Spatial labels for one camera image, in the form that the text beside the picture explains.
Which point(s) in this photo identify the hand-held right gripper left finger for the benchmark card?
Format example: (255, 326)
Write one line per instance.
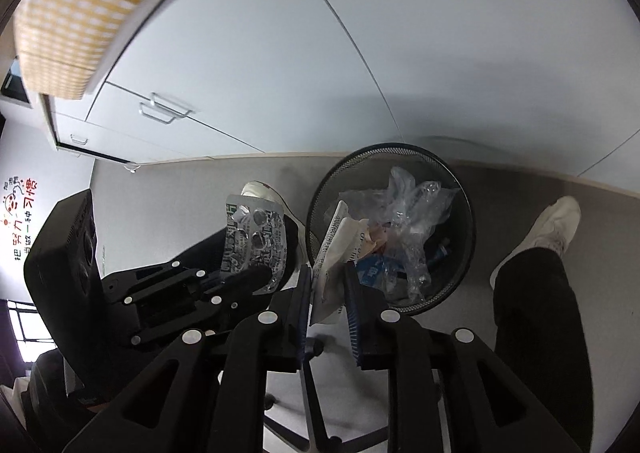
(303, 313)

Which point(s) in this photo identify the person's white right shoe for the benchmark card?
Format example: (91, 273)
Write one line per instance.
(545, 228)

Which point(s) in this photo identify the white paper packet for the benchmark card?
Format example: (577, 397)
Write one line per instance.
(331, 273)

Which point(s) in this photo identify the black mesh wastebasket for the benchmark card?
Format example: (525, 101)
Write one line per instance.
(462, 253)

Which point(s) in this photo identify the silver blister pack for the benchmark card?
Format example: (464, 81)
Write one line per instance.
(257, 233)

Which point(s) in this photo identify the wall poster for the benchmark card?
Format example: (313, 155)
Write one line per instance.
(22, 228)

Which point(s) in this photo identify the white drawer cabinet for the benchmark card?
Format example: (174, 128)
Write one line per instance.
(300, 58)

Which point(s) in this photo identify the grey office chair base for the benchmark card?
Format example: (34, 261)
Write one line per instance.
(312, 398)

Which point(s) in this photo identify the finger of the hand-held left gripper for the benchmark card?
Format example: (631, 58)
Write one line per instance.
(200, 258)
(250, 280)

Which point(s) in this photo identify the yellow checked tablecloth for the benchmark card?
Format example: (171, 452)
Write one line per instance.
(90, 8)

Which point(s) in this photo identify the person's white left shoe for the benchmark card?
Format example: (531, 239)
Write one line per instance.
(295, 238)

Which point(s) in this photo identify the person's right leg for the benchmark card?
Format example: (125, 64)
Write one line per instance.
(545, 333)

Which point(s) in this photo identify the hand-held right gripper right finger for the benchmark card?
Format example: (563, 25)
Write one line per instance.
(352, 313)

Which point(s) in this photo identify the person's white shoe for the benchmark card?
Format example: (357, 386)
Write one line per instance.
(295, 238)
(545, 228)

